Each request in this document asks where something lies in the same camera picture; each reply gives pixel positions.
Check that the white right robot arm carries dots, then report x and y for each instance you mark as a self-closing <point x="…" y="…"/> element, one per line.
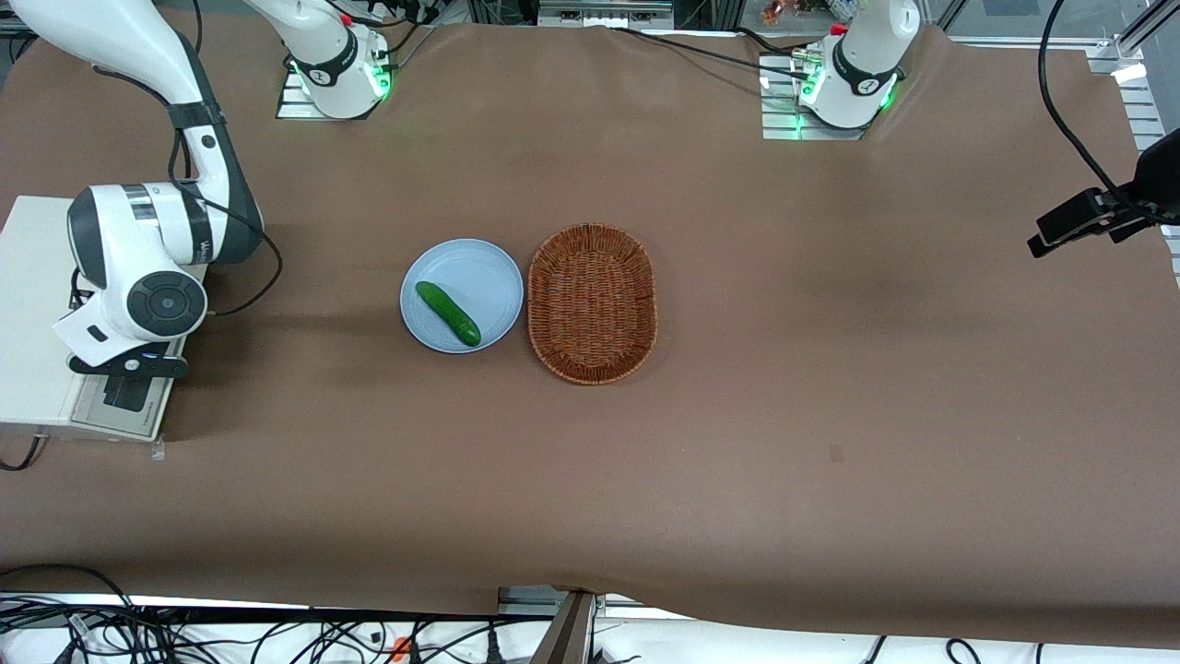
<point x="138" y="249"/>

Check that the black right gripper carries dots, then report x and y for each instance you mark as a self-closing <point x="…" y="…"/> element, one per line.
<point x="125" y="392"/>

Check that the oval brown wicker basket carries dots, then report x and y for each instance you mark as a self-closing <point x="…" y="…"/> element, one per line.
<point x="592" y="304"/>

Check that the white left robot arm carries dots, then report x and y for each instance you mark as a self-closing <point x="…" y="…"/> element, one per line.
<point x="867" y="55"/>

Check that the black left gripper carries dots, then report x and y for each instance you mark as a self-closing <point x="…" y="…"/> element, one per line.
<point x="1155" y="181"/>

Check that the aluminium frame rail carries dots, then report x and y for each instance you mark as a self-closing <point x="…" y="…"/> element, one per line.
<point x="1143" y="101"/>

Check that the brown table cover sheet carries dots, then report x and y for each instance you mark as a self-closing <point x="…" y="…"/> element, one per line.
<point x="737" y="480"/>

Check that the crumpled clear tape piece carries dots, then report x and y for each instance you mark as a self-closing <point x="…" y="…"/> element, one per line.
<point x="157" y="450"/>

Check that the ribbed metal arm base plate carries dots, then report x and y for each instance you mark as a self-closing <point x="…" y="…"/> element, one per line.
<point x="779" y="115"/>
<point x="293" y="101"/>

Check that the white toaster oven body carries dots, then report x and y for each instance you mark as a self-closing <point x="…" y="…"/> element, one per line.
<point x="37" y="314"/>

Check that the green cucumber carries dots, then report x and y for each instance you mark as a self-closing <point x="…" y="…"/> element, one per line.
<point x="448" y="314"/>

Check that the silver table edge bracket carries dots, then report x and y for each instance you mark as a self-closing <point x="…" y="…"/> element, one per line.
<point x="525" y="599"/>

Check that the light blue round plate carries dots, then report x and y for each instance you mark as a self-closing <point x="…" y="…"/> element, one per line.
<point x="461" y="295"/>

